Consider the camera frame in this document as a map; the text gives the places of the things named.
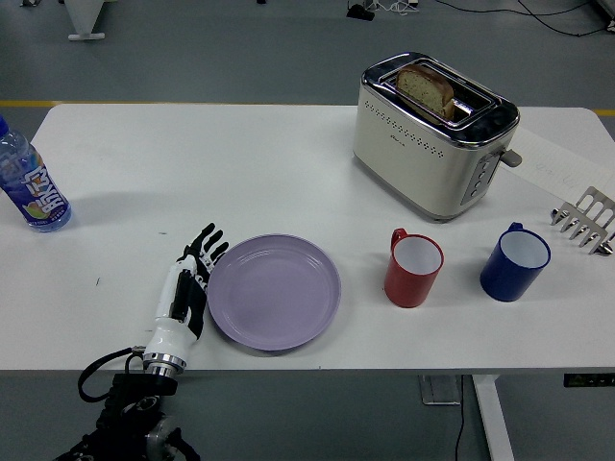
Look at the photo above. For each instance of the white table leg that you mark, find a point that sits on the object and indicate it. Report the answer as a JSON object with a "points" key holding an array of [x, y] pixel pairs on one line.
{"points": [[492, 418]]}

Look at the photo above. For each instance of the metal toast rack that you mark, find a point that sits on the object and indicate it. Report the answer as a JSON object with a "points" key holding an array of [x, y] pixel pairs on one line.
{"points": [[583, 221]]}

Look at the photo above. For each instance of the blue-label drink bottle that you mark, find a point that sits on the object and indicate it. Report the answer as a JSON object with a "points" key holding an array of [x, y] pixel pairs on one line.
{"points": [[33, 187]]}

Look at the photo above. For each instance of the white paper sheet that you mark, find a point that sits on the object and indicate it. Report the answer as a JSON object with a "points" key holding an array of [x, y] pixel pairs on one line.
{"points": [[557, 163]]}

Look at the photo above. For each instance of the black table control panel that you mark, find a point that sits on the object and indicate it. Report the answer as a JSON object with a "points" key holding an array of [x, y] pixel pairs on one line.
{"points": [[588, 379]]}

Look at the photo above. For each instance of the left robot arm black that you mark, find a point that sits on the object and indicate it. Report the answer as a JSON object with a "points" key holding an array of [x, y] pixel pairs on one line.
{"points": [[134, 418]]}

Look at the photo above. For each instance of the white stand foot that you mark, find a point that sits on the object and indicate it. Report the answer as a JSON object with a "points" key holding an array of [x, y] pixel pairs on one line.
{"points": [[85, 24]]}

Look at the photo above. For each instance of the black floor device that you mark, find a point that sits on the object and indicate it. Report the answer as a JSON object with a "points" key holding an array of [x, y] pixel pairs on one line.
{"points": [[360, 12]]}

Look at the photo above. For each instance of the purple round plate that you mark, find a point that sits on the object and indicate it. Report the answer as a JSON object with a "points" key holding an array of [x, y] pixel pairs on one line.
{"points": [[274, 293]]}

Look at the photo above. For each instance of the cream and chrome toaster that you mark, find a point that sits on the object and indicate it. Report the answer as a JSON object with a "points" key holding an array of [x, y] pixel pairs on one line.
{"points": [[413, 163]]}

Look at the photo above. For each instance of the slice of toasted bread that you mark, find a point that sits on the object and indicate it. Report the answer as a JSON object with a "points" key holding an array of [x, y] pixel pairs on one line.
{"points": [[425, 89]]}

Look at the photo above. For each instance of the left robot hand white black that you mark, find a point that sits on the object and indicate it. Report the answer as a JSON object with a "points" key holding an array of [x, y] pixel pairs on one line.
{"points": [[170, 331]]}

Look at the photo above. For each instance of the red enamel mug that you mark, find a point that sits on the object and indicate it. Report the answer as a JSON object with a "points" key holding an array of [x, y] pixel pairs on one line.
{"points": [[408, 283]]}

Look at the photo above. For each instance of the grey under-table bracket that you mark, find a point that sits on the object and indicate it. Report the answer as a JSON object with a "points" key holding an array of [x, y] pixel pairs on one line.
{"points": [[439, 390]]}

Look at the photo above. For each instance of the blue enamel mug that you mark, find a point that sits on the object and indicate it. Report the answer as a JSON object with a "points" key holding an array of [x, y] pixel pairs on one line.
{"points": [[507, 278]]}

